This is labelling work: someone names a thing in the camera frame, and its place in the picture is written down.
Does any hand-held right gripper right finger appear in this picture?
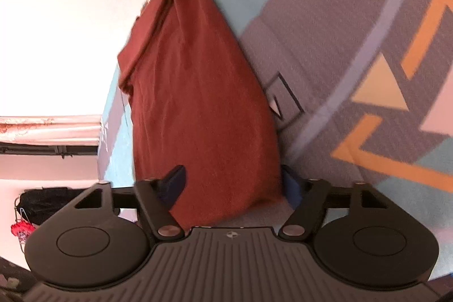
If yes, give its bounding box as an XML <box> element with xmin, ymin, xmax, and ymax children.
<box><xmin>279</xmin><ymin>165</ymin><xmax>390</xmax><ymax>240</ymax></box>

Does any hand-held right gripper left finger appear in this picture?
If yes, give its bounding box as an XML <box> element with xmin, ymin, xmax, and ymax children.
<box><xmin>72</xmin><ymin>165</ymin><xmax>187</xmax><ymax>240</ymax></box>

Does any dark red sweater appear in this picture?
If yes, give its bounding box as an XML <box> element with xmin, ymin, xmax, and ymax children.
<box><xmin>117</xmin><ymin>0</ymin><xmax>284</xmax><ymax>229</ymax></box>

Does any black hanging cloth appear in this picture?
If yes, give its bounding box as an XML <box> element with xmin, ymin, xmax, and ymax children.
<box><xmin>14</xmin><ymin>186</ymin><xmax>84</xmax><ymax>225</ymax></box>

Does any beige patterned curtain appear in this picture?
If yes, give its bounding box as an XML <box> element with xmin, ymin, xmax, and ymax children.
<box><xmin>0</xmin><ymin>115</ymin><xmax>104</xmax><ymax>146</ymax></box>

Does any red hanging ornament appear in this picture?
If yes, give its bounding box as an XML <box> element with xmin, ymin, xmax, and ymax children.
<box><xmin>10</xmin><ymin>221</ymin><xmax>37</xmax><ymax>239</ymax></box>

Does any blue grey printed bed sheet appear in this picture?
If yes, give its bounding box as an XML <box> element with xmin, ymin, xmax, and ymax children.
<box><xmin>97</xmin><ymin>0</ymin><xmax>453</xmax><ymax>285</ymax></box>

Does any dark window frame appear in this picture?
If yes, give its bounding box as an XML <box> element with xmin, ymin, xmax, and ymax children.
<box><xmin>0</xmin><ymin>142</ymin><xmax>100</xmax><ymax>159</ymax></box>

